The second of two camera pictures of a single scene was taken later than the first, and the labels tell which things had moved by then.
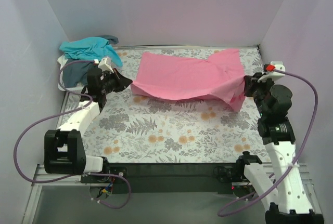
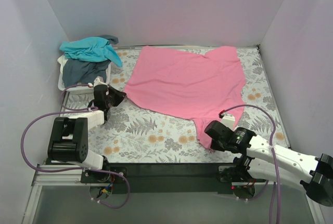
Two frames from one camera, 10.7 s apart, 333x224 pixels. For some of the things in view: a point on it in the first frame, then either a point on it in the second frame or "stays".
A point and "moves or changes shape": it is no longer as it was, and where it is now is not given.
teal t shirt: [90, 49] stays
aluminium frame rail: [39, 178] stays
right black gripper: [250, 86] → [215, 132]
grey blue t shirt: [76, 73] stays
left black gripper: [117, 82] → [112, 97]
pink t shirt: [184, 75] moves or changes shape
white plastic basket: [79, 88] stays
